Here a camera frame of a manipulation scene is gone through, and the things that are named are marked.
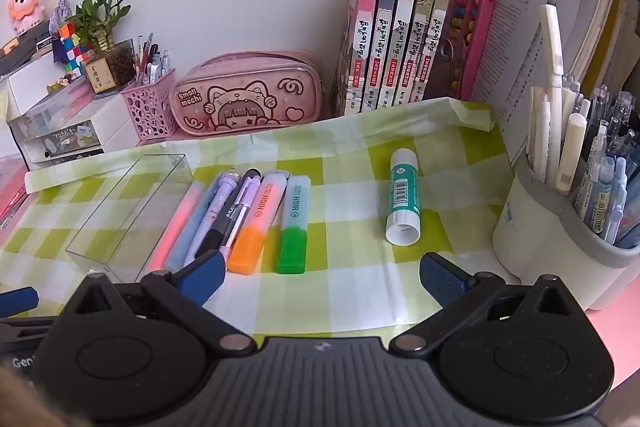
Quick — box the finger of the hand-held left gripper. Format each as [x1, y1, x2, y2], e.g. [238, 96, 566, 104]
[0, 286, 41, 320]

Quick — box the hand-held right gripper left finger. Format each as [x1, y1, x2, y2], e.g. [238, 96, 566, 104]
[62, 251, 257, 355]

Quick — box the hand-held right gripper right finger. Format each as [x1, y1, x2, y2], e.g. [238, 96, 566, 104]
[389, 252, 583, 356]

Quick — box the light blue pen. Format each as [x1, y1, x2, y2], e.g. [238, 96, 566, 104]
[165, 179, 221, 273]

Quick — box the black marker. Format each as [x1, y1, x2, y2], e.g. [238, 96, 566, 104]
[195, 168, 261, 259]

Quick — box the pink highlighter pen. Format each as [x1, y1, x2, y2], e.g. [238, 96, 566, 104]
[149, 183, 206, 271]

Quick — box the purple pen with round top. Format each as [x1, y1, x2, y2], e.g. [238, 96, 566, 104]
[190, 168, 240, 264]

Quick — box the orange highlighter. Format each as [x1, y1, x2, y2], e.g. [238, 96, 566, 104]
[227, 170, 291, 276]

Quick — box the purple mechanical pencil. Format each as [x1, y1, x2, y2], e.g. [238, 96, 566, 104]
[219, 176, 262, 259]

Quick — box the green highlighter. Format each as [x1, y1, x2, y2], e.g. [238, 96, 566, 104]
[276, 175, 312, 276]

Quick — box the clear plastic pen box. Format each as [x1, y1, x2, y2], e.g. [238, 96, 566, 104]
[65, 153, 196, 284]

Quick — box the green white glue stick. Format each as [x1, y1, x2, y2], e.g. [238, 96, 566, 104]
[384, 148, 425, 246]

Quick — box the green checked tablecloth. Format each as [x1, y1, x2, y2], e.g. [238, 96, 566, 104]
[0, 99, 521, 339]

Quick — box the white grey pen cup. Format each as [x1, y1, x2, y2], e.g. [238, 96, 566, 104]
[492, 152, 640, 311]

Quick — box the red tray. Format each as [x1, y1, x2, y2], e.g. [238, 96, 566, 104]
[0, 156, 29, 229]

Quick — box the pink mesh pen basket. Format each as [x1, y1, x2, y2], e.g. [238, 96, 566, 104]
[119, 67, 177, 144]

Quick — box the white desktop drawer organizer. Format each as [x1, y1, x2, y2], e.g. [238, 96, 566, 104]
[6, 79, 140, 166]

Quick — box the pink cartoon pencil case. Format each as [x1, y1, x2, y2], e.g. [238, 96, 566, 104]
[168, 50, 323, 138]

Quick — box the bunch of white blue pens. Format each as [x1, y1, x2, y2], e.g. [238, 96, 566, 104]
[527, 4, 640, 251]

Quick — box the white storage box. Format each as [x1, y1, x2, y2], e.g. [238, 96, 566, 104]
[7, 56, 73, 108]

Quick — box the bunch of assorted pens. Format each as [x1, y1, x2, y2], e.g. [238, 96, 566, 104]
[132, 32, 174, 86]

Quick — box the glass vase with label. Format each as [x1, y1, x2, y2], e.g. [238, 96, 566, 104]
[82, 39, 137, 100]

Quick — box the red striped spine book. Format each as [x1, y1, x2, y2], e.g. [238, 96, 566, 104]
[397, 0, 441, 104]

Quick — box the blue spine book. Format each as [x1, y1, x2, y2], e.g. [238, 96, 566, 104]
[362, 0, 404, 110]

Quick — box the white spine book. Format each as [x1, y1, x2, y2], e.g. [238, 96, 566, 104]
[415, 0, 457, 100]

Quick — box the black box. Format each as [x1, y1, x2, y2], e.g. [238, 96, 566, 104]
[0, 19, 64, 76]

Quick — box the colourful puzzle cube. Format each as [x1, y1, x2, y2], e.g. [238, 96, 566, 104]
[52, 21, 96, 80]

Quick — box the pink spine book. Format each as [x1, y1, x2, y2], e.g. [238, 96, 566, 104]
[332, 0, 382, 116]

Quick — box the pink abacus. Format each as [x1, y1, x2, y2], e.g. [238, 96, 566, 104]
[439, 0, 504, 100]

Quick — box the lucky bamboo plant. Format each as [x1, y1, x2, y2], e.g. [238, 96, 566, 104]
[67, 0, 132, 53]

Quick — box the stack of printed papers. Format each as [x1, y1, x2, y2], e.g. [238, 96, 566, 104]
[467, 0, 640, 158]

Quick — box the orange lion toy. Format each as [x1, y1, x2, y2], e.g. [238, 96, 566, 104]
[7, 0, 47, 33]

